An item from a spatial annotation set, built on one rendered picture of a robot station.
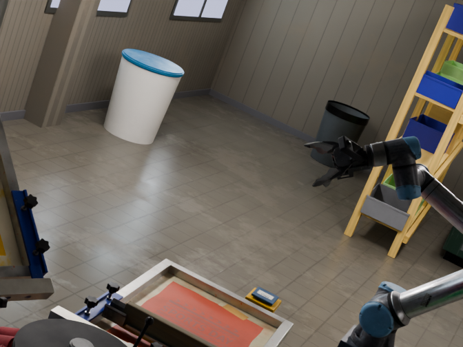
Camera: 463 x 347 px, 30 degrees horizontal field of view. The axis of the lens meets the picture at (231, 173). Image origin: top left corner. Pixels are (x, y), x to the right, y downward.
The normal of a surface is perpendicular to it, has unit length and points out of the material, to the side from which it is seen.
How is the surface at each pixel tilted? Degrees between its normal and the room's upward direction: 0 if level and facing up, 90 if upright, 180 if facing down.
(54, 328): 0
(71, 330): 0
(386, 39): 90
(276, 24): 90
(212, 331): 0
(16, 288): 32
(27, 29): 90
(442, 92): 90
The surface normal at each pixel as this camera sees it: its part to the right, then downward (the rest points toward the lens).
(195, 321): 0.35, -0.89
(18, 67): 0.85, 0.43
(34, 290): 0.62, -0.52
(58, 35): -0.40, 0.14
